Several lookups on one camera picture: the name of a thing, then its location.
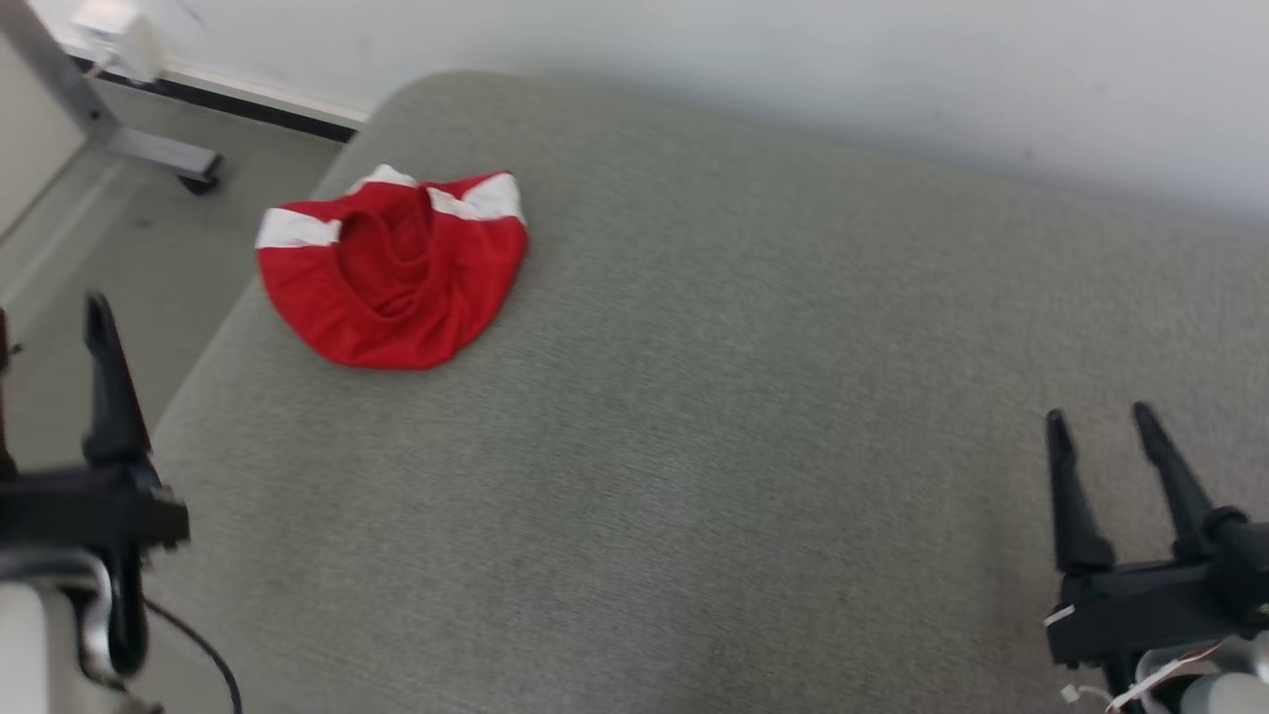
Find white wall box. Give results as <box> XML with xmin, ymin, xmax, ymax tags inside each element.
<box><xmin>69</xmin><ymin>0</ymin><xmax>165</xmax><ymax>85</ymax></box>

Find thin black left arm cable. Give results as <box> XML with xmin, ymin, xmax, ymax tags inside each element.
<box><xmin>139</xmin><ymin>595</ymin><xmax>244</xmax><ymax>714</ymax></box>

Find grey fabric sofa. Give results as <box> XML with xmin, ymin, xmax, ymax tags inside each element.
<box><xmin>139</xmin><ymin>69</ymin><xmax>1269</xmax><ymax>714</ymax></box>

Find dark wall baseboard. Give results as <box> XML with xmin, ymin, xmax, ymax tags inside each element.
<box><xmin>59</xmin><ymin>50</ymin><xmax>370</xmax><ymax>145</ymax></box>

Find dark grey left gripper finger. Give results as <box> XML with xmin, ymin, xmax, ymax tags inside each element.
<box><xmin>0</xmin><ymin>309</ymin><xmax>15</xmax><ymax>479</ymax></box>
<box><xmin>82</xmin><ymin>291</ymin><xmax>152</xmax><ymax>467</ymax></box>

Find thin red white wire bundle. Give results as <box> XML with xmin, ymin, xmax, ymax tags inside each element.
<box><xmin>1061</xmin><ymin>640</ymin><xmax>1230</xmax><ymax>713</ymax></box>

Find red white-striped shorts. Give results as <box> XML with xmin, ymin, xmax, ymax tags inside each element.
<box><xmin>255</xmin><ymin>164</ymin><xmax>529</xmax><ymax>371</ymax></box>

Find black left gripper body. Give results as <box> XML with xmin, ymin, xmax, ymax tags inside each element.
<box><xmin>0</xmin><ymin>464</ymin><xmax>191</xmax><ymax>551</ymax></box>

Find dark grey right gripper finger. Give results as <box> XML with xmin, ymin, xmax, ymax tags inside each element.
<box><xmin>1132</xmin><ymin>402</ymin><xmax>1215</xmax><ymax>561</ymax></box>
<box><xmin>1044</xmin><ymin>409</ymin><xmax>1116</xmax><ymax>576</ymax></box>

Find grey metal table leg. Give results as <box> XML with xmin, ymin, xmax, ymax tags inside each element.
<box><xmin>0</xmin><ymin>0</ymin><xmax>224</xmax><ymax>194</ymax></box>

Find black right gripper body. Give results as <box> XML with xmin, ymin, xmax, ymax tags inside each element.
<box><xmin>1046</xmin><ymin>557</ymin><xmax>1269</xmax><ymax>667</ymax></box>

